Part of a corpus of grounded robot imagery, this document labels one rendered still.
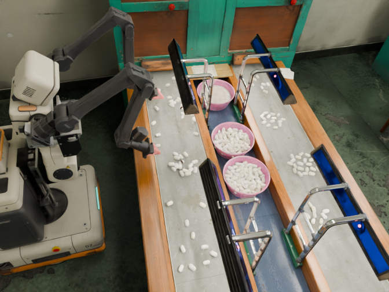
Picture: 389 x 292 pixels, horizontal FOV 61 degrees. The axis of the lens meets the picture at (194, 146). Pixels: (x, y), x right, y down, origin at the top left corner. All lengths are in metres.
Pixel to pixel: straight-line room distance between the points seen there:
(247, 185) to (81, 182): 1.20
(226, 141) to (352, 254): 0.91
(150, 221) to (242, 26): 1.50
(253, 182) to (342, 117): 1.94
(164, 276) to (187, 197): 0.44
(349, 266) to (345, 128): 1.97
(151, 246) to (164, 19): 1.44
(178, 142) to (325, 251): 0.99
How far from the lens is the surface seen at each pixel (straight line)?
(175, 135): 2.05
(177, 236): 1.68
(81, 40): 1.77
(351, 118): 3.70
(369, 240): 1.50
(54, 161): 1.89
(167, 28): 2.35
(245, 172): 1.92
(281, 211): 1.87
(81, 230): 2.28
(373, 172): 3.31
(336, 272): 1.79
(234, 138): 2.09
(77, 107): 1.45
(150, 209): 1.72
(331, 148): 2.19
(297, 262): 1.76
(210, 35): 2.44
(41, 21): 3.23
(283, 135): 2.18
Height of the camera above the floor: 2.26
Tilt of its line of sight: 50 degrees down
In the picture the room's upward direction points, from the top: 5 degrees clockwise
